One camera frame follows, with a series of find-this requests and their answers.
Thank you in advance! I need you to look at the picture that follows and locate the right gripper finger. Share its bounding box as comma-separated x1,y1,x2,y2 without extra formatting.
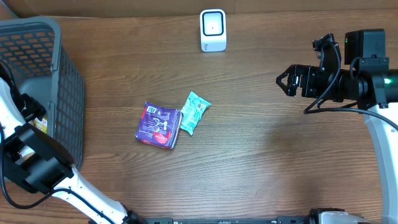
277,82,295,96
276,65,294,83

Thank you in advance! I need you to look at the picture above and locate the grey plastic mesh basket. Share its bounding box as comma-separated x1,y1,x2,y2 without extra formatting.
1,16,86,169

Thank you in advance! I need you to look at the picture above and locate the white barcode scanner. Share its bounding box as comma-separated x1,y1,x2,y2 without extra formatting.
200,9,227,52

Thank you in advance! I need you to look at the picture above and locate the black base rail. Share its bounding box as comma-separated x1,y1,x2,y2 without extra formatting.
144,215,322,224

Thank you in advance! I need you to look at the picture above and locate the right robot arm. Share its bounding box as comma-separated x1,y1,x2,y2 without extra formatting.
276,29,397,223

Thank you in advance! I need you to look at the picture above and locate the purple sanitary pad pack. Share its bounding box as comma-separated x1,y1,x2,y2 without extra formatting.
135,102,183,149

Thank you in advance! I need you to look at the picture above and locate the teal wet wipes packet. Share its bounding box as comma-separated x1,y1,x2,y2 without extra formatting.
180,91,211,136

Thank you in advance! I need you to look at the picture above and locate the yellow green sachet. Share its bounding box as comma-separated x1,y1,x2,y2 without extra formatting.
32,116,48,134

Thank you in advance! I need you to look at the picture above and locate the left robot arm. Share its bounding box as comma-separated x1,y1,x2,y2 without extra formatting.
1,63,145,223

